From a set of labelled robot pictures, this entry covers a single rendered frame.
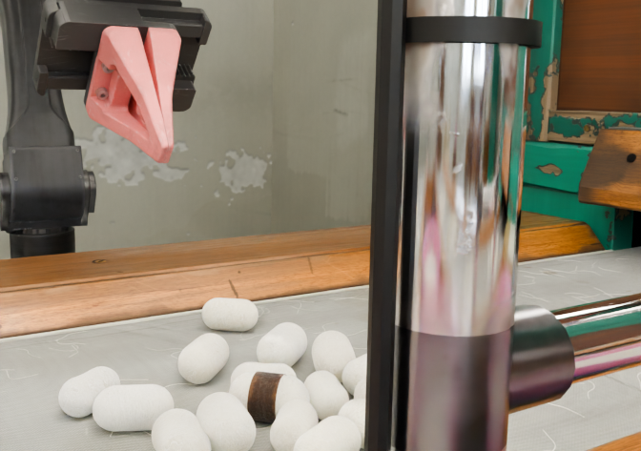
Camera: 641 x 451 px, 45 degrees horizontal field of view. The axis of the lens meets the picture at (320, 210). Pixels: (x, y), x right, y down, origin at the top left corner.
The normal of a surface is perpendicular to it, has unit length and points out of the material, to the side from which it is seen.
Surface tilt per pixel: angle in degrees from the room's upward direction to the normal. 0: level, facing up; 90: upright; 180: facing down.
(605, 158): 66
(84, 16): 40
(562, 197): 88
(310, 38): 90
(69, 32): 130
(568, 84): 90
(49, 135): 71
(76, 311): 45
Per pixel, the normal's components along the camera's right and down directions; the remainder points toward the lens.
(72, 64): 0.40, 0.74
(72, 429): 0.02, -0.99
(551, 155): -0.84, 0.07
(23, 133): 0.46, -0.18
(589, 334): 0.46, -0.44
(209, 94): 0.57, 0.14
